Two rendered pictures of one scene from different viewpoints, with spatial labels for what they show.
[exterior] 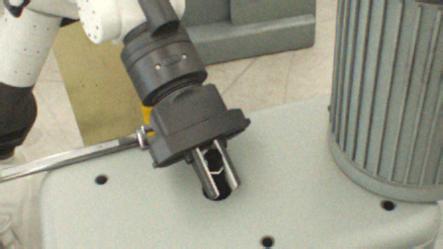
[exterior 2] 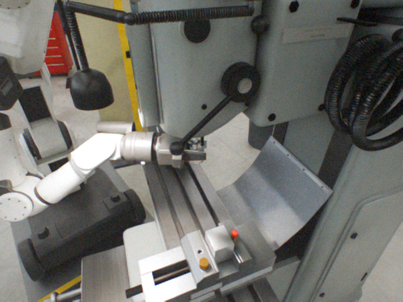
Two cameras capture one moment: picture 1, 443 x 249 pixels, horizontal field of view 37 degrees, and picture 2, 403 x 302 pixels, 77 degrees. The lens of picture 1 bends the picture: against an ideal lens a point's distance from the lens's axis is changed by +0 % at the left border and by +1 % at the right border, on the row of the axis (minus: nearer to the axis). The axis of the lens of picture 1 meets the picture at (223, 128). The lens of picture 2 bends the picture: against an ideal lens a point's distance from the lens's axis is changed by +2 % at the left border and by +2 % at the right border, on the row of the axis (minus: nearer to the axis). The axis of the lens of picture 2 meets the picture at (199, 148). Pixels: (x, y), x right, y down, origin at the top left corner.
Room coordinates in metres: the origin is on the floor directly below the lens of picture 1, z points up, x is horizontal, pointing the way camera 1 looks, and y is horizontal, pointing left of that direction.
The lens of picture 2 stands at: (-0.02, 0.09, 1.63)
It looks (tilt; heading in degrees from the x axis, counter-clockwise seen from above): 36 degrees down; 350
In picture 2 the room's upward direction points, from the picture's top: straight up
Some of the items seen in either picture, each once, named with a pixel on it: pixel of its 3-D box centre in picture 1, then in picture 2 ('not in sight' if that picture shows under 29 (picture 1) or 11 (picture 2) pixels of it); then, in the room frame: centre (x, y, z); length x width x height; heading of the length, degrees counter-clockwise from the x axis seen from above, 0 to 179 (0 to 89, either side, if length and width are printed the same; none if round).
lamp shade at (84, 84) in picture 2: not in sight; (90, 86); (0.44, 0.22, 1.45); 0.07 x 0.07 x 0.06
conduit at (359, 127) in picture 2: not in sight; (367, 85); (0.36, -0.29, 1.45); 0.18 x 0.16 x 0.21; 101
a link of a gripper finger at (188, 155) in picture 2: not in sight; (194, 156); (0.48, 0.02, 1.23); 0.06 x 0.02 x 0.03; 78
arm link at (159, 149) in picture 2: not in sight; (161, 149); (0.53, 0.10, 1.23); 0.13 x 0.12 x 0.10; 168
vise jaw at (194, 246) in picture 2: not in sight; (198, 256); (0.33, 0.04, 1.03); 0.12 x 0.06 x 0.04; 12
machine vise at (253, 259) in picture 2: not in sight; (207, 260); (0.33, 0.01, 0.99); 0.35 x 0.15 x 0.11; 102
